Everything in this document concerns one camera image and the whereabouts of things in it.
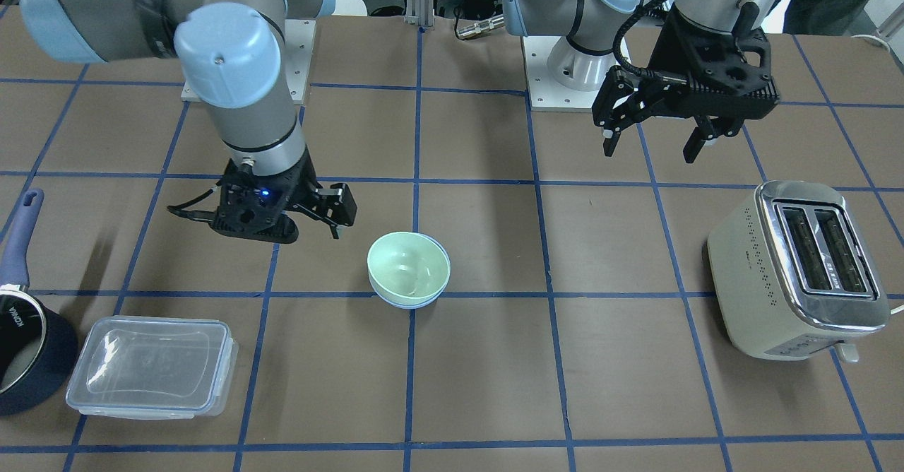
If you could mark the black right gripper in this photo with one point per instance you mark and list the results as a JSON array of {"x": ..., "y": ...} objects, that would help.
[{"x": 303, "y": 181}]

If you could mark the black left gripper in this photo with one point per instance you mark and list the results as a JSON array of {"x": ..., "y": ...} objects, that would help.
[{"x": 665, "y": 49}]

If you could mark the green bowl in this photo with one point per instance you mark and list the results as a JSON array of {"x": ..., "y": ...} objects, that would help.
[{"x": 408, "y": 267}]

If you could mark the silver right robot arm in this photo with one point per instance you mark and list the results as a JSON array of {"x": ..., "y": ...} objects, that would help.
[{"x": 268, "y": 139}]

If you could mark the blue bowl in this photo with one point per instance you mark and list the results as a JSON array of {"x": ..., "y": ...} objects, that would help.
[{"x": 417, "y": 301}]

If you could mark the silver toaster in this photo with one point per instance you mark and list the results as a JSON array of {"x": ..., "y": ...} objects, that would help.
[{"x": 793, "y": 275}]

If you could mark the clear plastic container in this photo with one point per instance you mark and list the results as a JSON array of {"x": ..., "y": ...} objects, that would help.
[{"x": 153, "y": 368}]

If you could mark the blue saucepan with lid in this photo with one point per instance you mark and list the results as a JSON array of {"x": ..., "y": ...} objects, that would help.
[{"x": 38, "y": 346}]

